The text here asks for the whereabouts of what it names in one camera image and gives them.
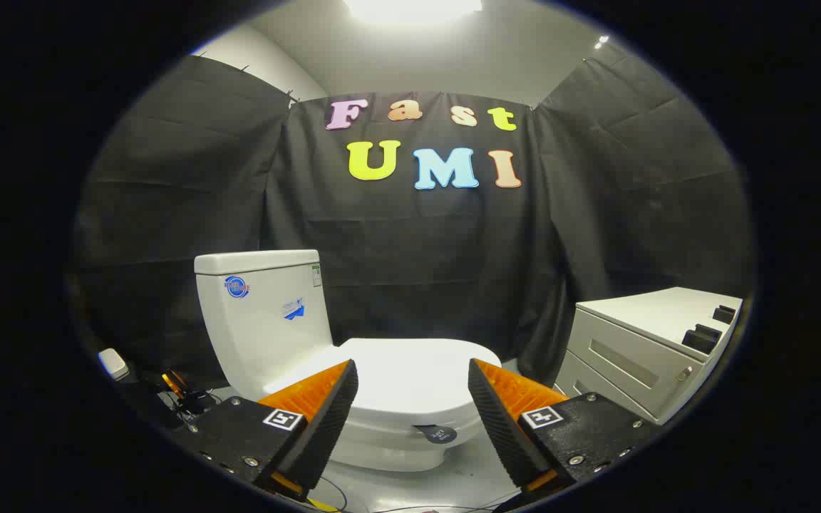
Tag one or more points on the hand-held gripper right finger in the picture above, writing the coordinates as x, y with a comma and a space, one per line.
499, 427

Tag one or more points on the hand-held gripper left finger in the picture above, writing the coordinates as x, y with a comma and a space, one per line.
325, 427

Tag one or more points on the white toilet lid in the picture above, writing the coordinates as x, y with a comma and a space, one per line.
410, 370

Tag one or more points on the white toilet seat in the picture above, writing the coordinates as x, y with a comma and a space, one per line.
389, 432

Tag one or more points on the white toilet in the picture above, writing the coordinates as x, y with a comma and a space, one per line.
261, 335

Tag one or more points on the white drawer cabinet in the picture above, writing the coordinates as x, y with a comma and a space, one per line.
638, 356

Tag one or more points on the orange and black tool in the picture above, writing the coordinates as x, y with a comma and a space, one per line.
174, 383

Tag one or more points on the white cistern cover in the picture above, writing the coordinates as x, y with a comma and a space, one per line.
254, 261

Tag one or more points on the black backdrop cloth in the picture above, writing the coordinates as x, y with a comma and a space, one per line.
417, 249

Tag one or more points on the large black block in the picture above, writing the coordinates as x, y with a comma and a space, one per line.
701, 340

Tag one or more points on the small white device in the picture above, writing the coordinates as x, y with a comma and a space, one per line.
112, 363

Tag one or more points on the small black block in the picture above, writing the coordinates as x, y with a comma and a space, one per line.
724, 314

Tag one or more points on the small ceiling spotlight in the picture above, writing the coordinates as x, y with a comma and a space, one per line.
601, 41

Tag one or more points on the bright ceiling light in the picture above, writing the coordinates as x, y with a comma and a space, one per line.
410, 8

